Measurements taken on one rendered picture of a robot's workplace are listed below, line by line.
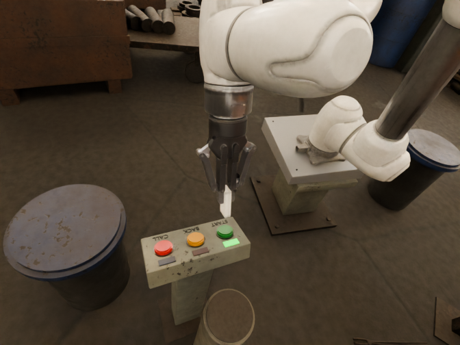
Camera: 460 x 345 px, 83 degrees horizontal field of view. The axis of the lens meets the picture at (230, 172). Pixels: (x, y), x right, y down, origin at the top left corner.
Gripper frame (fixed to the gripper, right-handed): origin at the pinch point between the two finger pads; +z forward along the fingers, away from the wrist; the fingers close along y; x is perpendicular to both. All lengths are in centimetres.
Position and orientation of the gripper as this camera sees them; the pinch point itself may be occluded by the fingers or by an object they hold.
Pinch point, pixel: (225, 201)
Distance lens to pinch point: 59.7
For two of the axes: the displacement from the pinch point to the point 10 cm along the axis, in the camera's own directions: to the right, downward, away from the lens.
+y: 9.2, -1.6, 3.6
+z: -0.3, 8.8, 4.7
